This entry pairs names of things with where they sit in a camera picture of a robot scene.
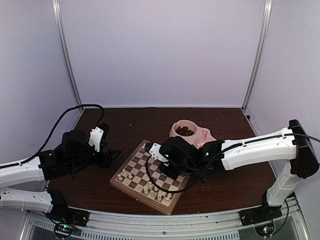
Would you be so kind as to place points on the left aluminium frame post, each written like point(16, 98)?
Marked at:
point(56, 4)

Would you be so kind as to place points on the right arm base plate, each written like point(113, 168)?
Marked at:
point(259, 214)

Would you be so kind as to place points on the front aluminium rail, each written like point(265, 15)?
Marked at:
point(224, 225)

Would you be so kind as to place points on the dark chess pieces pile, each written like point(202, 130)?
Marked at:
point(184, 131)

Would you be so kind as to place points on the wooden chess board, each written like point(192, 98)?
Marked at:
point(145, 169)

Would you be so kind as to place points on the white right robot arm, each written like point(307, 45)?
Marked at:
point(290, 144)

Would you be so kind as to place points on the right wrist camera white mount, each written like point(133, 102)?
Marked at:
point(154, 150)

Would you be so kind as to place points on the aluminium frame post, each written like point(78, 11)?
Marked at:
point(56, 4)
point(264, 30)

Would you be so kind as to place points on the right aluminium frame post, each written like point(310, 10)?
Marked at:
point(264, 30)

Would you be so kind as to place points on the white chess pieces pile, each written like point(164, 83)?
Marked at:
point(200, 144)

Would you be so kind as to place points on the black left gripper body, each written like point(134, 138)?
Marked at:
point(101, 162)

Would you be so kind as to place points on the white king piece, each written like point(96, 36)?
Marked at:
point(149, 185)

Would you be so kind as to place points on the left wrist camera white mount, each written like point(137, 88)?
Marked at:
point(98, 135)

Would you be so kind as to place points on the white knight piece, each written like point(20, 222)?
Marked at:
point(159, 197)

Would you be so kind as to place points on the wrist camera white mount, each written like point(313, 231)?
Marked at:
point(98, 135)
point(154, 150)

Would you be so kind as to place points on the white bishop piece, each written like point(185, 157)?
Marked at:
point(152, 194)

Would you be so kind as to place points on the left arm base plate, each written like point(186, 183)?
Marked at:
point(74, 217)

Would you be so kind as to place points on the pink double bowl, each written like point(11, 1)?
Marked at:
point(201, 134)

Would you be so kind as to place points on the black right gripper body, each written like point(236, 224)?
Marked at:
point(188, 171)

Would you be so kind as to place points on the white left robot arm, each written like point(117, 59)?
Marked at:
point(75, 153)

